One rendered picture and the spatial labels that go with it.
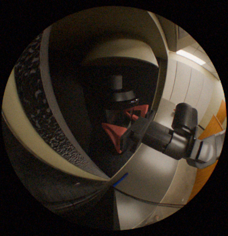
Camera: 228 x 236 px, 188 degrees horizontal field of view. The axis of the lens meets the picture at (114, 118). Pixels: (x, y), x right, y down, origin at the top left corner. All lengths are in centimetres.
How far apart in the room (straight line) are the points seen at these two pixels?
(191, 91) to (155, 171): 306
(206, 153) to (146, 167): 31
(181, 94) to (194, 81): 82
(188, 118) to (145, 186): 33
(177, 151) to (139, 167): 26
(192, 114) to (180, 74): 295
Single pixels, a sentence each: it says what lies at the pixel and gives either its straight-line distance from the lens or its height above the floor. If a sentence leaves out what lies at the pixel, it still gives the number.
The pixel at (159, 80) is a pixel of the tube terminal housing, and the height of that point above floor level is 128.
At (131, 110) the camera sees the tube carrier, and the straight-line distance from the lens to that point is 16.
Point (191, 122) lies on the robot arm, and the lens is 19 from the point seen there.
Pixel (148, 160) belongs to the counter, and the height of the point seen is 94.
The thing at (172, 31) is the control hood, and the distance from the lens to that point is 18.
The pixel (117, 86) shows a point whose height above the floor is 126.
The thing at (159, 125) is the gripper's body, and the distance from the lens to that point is 15.
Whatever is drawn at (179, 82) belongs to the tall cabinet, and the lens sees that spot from 310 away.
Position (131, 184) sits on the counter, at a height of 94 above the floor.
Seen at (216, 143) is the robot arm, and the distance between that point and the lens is 20.
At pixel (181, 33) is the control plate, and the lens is 20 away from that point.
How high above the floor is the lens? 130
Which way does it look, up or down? 39 degrees down
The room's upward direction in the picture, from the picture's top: straight up
